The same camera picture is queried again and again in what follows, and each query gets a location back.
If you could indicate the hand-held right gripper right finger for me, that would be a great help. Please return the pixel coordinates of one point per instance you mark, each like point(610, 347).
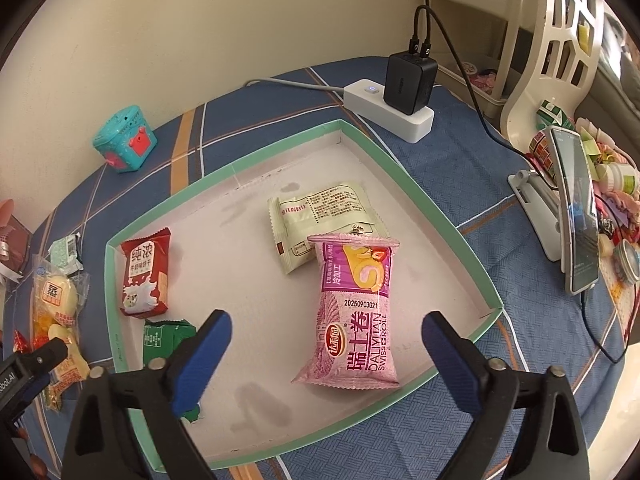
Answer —
point(445, 355)

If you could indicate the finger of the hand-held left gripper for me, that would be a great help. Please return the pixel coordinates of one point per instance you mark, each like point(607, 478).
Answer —
point(45, 356)

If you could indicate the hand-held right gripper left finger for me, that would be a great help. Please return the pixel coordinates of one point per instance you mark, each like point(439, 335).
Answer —
point(200, 360)

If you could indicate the yellow snack packet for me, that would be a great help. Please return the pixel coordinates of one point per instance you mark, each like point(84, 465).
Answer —
point(75, 367)

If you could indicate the clear steamed cake packet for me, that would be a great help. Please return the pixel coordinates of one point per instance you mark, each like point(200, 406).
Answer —
point(57, 300)

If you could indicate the pink cake roll packet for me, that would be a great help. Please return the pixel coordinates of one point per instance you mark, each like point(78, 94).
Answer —
point(350, 320)

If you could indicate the green-edged cardboard tray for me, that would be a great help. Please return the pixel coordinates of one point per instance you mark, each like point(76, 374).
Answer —
point(250, 240)

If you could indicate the red candy wrapper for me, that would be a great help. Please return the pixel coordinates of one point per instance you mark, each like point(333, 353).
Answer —
point(21, 342)

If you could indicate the dark green snack packet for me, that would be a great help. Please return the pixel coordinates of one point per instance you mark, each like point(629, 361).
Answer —
point(160, 337)

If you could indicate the red biscuit packet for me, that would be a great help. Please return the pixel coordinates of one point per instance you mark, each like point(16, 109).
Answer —
point(145, 275)

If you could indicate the green and white snack packet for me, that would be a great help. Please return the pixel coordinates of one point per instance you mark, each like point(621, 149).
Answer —
point(65, 252)

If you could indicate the gift box with white ribbon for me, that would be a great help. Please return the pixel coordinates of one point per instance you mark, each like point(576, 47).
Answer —
point(15, 245)

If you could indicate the blue plaid cloth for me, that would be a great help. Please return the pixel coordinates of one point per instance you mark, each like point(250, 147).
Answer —
point(450, 185)

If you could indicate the pale green snack packet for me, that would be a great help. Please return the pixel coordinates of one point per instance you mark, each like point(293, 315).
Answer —
point(320, 210)

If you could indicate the colourful tape roll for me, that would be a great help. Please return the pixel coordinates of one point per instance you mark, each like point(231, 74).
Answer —
point(541, 152)

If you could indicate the white power strip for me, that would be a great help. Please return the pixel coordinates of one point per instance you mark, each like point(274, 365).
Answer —
point(410, 125)

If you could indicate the teal toy box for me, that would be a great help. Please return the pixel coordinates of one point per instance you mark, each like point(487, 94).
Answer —
point(125, 137)

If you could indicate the small white bottle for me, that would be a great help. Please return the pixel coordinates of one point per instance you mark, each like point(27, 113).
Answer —
point(620, 177)

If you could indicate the green patterned box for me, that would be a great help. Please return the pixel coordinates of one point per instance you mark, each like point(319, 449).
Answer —
point(552, 112)

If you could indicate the black charger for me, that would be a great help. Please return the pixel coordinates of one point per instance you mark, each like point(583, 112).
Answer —
point(407, 82)

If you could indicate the white plastic shelf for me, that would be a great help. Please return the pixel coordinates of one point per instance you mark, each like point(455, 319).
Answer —
point(515, 20)

